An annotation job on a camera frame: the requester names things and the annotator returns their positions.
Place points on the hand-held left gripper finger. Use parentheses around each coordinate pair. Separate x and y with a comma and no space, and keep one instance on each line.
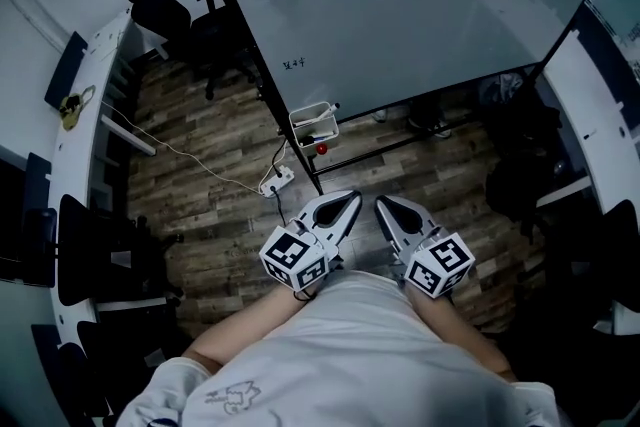
(311,211)
(345,227)

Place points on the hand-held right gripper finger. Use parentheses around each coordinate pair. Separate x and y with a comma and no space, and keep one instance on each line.
(389,227)
(424,218)

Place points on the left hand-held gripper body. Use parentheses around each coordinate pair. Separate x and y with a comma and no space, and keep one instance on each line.
(287,257)

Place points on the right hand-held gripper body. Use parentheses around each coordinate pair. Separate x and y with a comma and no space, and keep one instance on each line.
(440,260)

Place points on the white marker tray basket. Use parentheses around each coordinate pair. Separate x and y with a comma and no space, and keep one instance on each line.
(327,127)

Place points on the white plastic tube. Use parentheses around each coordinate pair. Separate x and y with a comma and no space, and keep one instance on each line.
(327,112)

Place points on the person's left forearm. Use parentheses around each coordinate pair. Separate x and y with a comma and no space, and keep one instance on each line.
(245,330)

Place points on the person's right forearm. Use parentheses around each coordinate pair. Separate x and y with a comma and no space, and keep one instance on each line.
(465,335)

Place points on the whiteboard on black stand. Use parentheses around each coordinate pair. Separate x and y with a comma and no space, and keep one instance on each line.
(425,15)

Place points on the white power strip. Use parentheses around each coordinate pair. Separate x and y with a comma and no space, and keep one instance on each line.
(276,182)

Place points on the small red round magnet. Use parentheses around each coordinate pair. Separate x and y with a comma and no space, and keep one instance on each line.
(321,148)

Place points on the black backpack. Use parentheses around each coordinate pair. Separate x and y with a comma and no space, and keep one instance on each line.
(520,150)

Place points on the person's white t-shirt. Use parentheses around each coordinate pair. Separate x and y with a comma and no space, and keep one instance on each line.
(350,365)

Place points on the white bag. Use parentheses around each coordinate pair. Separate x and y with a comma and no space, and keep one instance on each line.
(507,87)

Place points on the black office chair with headrest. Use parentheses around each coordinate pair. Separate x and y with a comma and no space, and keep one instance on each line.
(220,35)

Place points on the black desk divider panel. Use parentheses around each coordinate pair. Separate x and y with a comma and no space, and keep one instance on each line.
(47,345)
(65,70)
(605,35)
(40,235)

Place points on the long white curved desk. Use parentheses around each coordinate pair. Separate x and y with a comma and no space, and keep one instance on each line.
(95,80)

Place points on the yellow-green bag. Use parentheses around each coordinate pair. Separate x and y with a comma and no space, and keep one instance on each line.
(70,112)

